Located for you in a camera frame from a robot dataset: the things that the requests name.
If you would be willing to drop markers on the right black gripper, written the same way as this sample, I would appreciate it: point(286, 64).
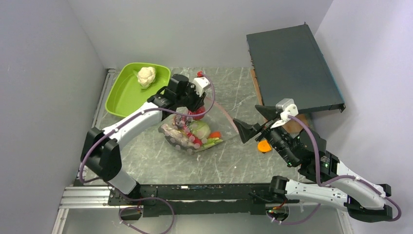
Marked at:
point(246, 130)

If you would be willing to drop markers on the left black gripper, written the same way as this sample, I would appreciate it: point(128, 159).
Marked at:
point(199, 101)

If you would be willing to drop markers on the green cabbage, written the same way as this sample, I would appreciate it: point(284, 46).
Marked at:
point(200, 129)

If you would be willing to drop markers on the clear zip top bag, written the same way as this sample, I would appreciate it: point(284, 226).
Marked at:
point(177, 133)

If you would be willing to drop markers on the orange carrot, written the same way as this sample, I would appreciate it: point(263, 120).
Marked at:
point(216, 134)

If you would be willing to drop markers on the green celery stalk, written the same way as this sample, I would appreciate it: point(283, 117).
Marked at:
point(211, 142)

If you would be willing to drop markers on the red tomato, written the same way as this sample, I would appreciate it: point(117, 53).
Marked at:
point(198, 113)

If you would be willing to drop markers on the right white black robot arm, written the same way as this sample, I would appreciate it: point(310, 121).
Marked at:
point(331, 182)

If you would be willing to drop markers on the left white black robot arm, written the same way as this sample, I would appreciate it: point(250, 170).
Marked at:
point(102, 148)

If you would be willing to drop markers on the orange tape measure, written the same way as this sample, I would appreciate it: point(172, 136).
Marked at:
point(264, 147)

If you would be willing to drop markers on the white cauliflower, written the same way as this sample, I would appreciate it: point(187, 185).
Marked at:
point(146, 76)

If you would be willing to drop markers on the green plastic basket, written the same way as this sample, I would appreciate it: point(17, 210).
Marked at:
point(127, 94)

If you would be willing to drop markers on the dark green metal case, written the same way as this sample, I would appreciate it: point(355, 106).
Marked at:
point(288, 63)

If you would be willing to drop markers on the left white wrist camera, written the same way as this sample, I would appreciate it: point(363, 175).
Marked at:
point(201, 83)

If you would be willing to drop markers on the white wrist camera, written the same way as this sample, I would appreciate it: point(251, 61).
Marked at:
point(286, 107)
point(201, 83)

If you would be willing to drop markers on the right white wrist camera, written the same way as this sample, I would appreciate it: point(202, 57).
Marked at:
point(286, 107)

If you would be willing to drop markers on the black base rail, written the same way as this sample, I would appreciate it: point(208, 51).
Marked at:
point(203, 199)

